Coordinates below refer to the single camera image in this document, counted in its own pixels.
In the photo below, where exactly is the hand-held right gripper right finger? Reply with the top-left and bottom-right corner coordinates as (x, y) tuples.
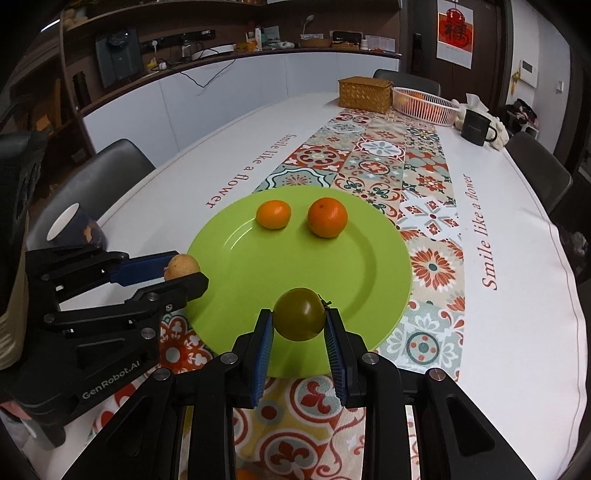
(322, 308), (537, 480)

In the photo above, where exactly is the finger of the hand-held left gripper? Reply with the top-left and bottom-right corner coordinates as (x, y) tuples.
(122, 271), (210, 324)
(102, 251), (181, 286)

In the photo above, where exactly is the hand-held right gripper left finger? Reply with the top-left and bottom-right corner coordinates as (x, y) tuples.
(62, 309), (276, 480)

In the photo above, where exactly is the small tan round fruit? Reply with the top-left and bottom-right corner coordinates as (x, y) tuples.
(164, 253), (201, 282)

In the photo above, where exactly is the green tomato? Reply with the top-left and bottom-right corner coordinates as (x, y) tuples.
(273, 287), (332, 343)

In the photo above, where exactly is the green round plate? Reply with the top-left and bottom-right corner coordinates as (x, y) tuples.
(186, 186), (413, 379)

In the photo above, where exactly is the dark blue mug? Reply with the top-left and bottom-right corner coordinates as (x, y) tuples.
(47, 202), (109, 251)

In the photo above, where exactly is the grey padded chair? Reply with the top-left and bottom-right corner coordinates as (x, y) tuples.
(372, 69), (441, 97)
(505, 132), (573, 217)
(27, 139), (156, 241)

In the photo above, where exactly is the small orange mandarin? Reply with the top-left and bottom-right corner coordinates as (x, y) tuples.
(256, 200), (293, 230)

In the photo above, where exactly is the large orange mandarin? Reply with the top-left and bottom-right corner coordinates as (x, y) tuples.
(307, 197), (348, 239)

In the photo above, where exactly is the patterned table runner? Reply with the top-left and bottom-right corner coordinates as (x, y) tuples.
(90, 108), (467, 480)

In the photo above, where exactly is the black thermos bottle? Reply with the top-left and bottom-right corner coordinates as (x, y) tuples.
(72, 71), (92, 108)

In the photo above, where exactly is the white printed tablecloth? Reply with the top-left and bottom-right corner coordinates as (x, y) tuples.
(0, 91), (583, 480)

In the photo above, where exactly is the black water dispenser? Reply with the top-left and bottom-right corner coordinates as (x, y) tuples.
(95, 28), (145, 89)

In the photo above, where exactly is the white plastic basket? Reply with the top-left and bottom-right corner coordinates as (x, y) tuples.
(392, 87), (461, 127)

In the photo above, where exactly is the woven wicker box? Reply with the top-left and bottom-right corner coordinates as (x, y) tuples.
(337, 76), (394, 114)

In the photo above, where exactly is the black mug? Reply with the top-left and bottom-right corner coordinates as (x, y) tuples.
(458, 109), (498, 147)

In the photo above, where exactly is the white crumpled cloth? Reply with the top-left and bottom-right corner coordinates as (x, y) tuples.
(455, 99), (510, 151)

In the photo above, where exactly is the black case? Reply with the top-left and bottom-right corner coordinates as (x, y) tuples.
(331, 30), (363, 49)

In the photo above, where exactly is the black power cable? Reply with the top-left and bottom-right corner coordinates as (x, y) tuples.
(178, 58), (236, 89)

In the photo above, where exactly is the white wall panel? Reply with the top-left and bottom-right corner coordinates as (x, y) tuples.
(517, 59), (539, 88)

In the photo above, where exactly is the red wall poster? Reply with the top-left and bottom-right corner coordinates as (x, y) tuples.
(436, 0), (476, 70)

